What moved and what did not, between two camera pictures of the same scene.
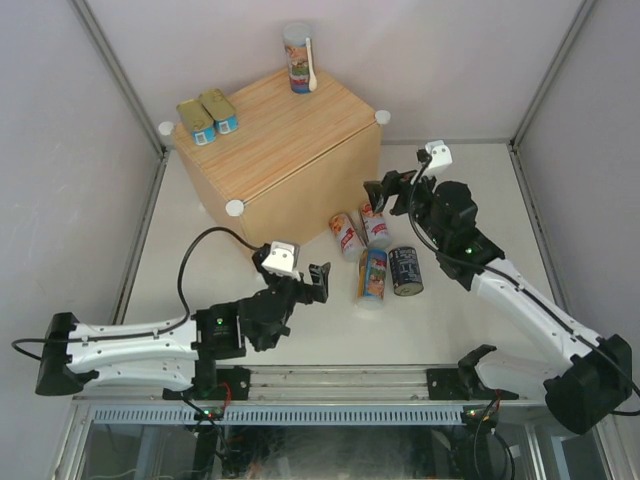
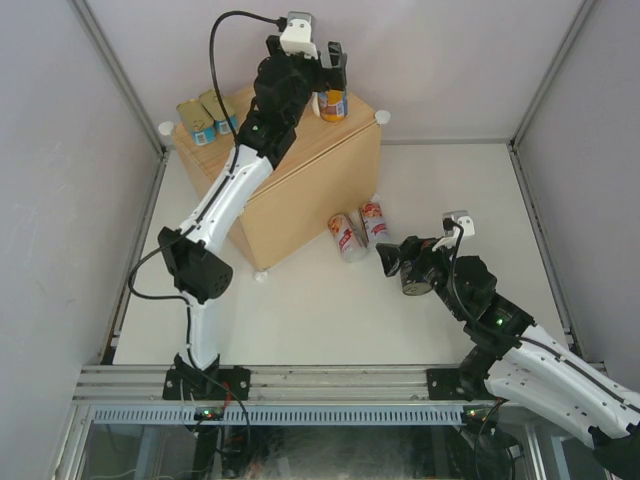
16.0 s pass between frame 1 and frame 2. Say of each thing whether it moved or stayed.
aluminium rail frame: stayed
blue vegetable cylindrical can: moved
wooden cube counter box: stayed
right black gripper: moved
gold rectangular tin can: stayed
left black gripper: moved
